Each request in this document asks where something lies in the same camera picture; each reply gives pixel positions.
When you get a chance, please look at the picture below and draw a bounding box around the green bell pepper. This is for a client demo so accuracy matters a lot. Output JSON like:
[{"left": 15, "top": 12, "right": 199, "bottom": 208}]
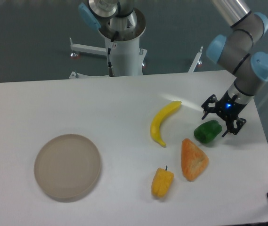
[{"left": 194, "top": 120, "right": 222, "bottom": 144}]

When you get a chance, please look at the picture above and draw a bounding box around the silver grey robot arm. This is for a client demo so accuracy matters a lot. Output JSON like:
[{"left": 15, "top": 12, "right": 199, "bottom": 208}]
[{"left": 78, "top": 0, "right": 268, "bottom": 134}]

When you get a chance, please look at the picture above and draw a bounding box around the orange triangular bread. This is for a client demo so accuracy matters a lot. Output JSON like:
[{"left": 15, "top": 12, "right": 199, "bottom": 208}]
[{"left": 181, "top": 138, "right": 209, "bottom": 181}]

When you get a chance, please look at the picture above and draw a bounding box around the black cable on pedestal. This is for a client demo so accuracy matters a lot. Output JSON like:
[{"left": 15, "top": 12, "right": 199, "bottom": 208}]
[{"left": 107, "top": 31, "right": 119, "bottom": 77}]

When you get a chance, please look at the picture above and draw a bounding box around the yellow bell pepper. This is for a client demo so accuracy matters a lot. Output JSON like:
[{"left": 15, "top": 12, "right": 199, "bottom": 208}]
[{"left": 151, "top": 165, "right": 174, "bottom": 198}]

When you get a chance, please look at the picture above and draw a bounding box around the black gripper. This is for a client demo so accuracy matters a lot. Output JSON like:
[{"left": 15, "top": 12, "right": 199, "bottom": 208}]
[{"left": 201, "top": 92, "right": 246, "bottom": 137}]

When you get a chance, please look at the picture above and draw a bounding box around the yellow banana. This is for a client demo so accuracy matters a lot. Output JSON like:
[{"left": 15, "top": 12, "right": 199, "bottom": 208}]
[{"left": 150, "top": 100, "right": 182, "bottom": 147}]

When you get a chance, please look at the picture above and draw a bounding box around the beige round plate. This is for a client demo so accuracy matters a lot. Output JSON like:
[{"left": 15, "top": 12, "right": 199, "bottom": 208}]
[{"left": 34, "top": 134, "right": 101, "bottom": 202}]

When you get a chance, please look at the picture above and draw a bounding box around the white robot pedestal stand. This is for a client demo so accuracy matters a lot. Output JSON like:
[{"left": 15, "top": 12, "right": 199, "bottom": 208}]
[{"left": 68, "top": 8, "right": 204, "bottom": 80}]

